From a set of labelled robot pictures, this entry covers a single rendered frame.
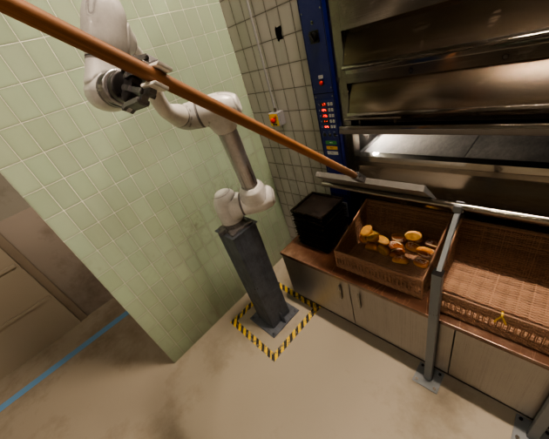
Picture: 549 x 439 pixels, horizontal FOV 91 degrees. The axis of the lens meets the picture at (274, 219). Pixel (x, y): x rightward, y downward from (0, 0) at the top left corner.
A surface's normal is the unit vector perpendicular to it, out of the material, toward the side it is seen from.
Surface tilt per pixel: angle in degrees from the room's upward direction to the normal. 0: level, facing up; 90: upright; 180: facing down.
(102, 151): 90
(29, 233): 90
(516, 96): 70
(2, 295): 90
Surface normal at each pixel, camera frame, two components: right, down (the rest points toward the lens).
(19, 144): 0.70, 0.22
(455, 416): -0.26, -0.80
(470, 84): -0.71, 0.26
